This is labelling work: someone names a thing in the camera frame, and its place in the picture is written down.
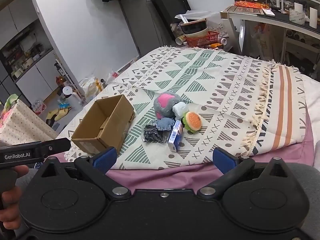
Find burger plush toy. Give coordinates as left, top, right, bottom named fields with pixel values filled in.
left=182, top=112, right=202, bottom=133

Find person's left hand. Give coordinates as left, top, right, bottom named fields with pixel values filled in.
left=1, top=165, right=29, bottom=230

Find white desk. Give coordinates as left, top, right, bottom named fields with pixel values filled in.
left=220, top=5, right=319, bottom=55

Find grey pink plush toy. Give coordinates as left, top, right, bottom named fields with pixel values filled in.
left=153, top=92, right=182, bottom=119

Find yellow slippers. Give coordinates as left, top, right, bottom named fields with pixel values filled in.
left=46, top=107, right=72, bottom=127

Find grey white cabinet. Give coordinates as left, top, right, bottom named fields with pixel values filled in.
left=0, top=0, right=83, bottom=108

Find dotted fabric box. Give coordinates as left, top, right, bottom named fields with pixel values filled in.
left=0, top=94, right=57, bottom=147

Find yellow food bag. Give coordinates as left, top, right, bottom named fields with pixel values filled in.
left=79, top=76, right=103, bottom=102

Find white plastic bag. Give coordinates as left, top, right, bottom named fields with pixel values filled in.
left=105, top=72, right=119, bottom=85

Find black item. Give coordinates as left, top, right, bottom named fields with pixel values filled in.
left=142, top=124, right=169, bottom=143

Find white electric kettle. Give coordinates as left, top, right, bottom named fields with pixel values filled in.
left=62, top=86, right=82, bottom=111

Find red plastic basket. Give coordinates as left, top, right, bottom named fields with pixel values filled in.
left=186, top=31, right=218, bottom=48

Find grey door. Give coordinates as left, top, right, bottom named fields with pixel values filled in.
left=119, top=0, right=174, bottom=57

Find blue tissue pack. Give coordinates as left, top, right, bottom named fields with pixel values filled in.
left=167, top=120, right=183, bottom=152

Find patterned fringed blanket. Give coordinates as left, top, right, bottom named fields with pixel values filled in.
left=60, top=47, right=307, bottom=170

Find blue denim pouch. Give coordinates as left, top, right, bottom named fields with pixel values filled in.
left=156, top=117, right=175, bottom=132

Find black white bowl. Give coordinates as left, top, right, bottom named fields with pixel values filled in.
left=180, top=18, right=208, bottom=38

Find pink bed sheet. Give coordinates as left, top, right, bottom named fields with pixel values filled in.
left=47, top=74, right=320, bottom=193

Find brown cardboard box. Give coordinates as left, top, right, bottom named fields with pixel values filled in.
left=72, top=95, right=135, bottom=154

